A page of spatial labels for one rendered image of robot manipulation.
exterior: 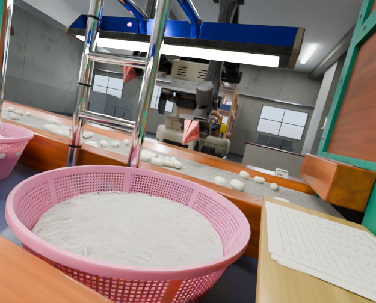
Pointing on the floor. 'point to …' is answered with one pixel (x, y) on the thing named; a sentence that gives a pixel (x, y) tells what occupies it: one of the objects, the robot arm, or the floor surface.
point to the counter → (273, 159)
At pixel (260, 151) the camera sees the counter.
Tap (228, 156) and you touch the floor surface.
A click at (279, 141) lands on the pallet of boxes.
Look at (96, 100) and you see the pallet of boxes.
